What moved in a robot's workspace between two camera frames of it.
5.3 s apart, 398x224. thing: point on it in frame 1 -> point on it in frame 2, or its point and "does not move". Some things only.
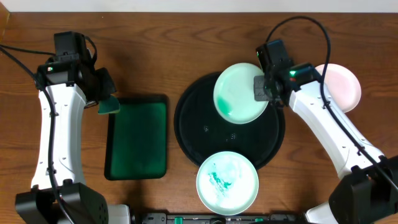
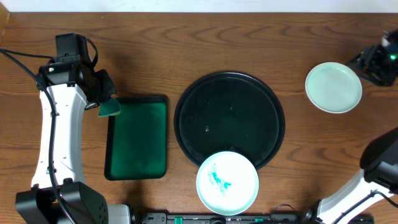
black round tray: (201, 130) does not move
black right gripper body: (264, 89) -> (380, 68)
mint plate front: (227, 183) does not move
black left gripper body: (101, 84) does not move
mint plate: (234, 94) -> (333, 87)
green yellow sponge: (109, 106) does not move
